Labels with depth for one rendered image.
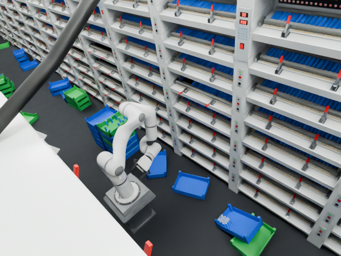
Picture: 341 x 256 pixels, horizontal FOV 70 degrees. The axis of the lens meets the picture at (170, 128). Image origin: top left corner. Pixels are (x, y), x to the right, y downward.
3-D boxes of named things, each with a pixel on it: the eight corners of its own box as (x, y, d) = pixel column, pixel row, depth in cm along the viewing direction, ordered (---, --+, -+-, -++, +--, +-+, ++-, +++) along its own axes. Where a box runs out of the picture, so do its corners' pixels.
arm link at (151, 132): (134, 123, 185) (138, 154, 202) (152, 127, 179) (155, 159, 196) (140, 117, 192) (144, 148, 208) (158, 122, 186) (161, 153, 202)
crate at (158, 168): (167, 177, 243) (165, 171, 238) (146, 179, 244) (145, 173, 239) (166, 154, 265) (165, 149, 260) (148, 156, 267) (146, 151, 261)
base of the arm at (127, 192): (126, 208, 184) (118, 194, 172) (110, 196, 195) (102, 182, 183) (143, 189, 194) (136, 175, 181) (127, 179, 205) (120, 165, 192)
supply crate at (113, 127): (109, 137, 237) (107, 131, 232) (98, 129, 248) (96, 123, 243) (133, 121, 251) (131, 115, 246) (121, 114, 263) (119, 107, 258)
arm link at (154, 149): (143, 151, 194) (153, 154, 190) (151, 140, 203) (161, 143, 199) (144, 158, 199) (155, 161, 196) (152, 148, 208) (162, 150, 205)
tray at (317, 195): (323, 208, 155) (327, 201, 145) (240, 161, 191) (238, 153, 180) (338, 183, 160) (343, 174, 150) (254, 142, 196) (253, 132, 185)
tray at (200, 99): (232, 119, 171) (230, 110, 163) (171, 91, 207) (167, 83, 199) (248, 98, 176) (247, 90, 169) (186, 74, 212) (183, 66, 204)
